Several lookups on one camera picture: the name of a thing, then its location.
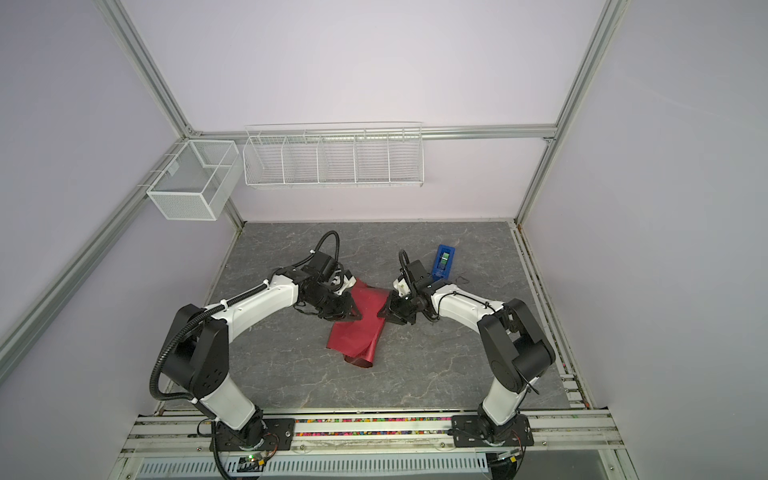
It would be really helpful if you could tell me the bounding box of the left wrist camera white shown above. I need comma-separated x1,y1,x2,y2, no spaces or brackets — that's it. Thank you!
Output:
330,271,356,296

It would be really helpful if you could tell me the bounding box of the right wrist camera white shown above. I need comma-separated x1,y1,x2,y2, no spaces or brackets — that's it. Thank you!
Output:
393,278,411,298

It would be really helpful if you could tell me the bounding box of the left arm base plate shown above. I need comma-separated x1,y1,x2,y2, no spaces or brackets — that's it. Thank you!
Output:
212,417,296,452

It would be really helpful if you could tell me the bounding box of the aluminium front rail frame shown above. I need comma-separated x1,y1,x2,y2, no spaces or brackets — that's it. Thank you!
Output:
109,409,638,479

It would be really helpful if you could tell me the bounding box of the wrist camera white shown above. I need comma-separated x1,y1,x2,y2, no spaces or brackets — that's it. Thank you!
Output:
330,271,356,296
393,278,411,298

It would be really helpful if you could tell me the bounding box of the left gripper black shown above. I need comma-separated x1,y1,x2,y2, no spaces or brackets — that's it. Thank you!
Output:
306,284,363,321

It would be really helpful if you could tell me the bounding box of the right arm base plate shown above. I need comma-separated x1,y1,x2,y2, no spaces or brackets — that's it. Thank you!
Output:
448,413,535,448

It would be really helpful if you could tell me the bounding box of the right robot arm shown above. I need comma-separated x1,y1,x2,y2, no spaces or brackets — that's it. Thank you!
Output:
379,250,556,445

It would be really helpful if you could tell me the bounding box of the small white mesh basket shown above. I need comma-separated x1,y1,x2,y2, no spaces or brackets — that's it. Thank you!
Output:
147,140,244,221

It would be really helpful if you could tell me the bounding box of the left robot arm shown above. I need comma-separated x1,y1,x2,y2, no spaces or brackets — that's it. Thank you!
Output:
148,230,362,448

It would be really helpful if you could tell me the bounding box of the white slotted cable duct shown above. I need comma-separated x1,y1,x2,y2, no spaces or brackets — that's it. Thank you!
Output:
134,452,490,479

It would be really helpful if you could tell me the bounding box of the long white wire basket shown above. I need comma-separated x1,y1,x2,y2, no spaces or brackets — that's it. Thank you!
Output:
242,122,425,188

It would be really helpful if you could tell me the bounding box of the blue tape dispenser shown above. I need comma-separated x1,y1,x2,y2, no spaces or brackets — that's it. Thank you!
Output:
431,244,455,281

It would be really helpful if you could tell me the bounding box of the dark red wrapping paper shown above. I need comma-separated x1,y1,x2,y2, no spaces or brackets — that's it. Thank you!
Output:
326,281,389,368

